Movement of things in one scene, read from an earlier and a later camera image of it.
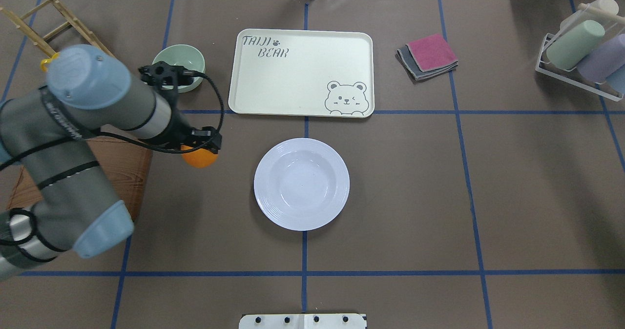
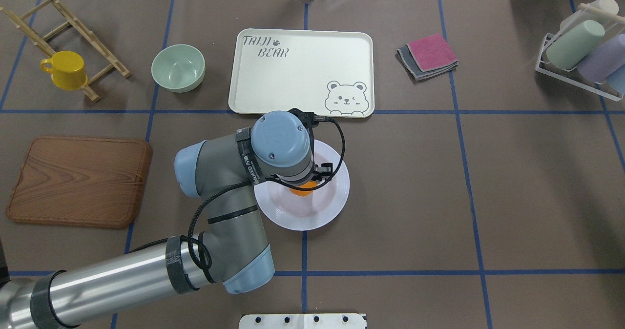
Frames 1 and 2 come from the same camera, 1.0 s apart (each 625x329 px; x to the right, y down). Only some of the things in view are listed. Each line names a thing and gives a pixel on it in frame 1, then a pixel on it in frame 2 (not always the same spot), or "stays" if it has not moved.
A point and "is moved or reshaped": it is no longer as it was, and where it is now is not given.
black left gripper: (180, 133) to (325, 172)
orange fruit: (199, 157) is moved or reshaped
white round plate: (304, 185) stays
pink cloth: (431, 52) stays
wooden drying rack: (38, 40) stays
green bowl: (185, 56) stays
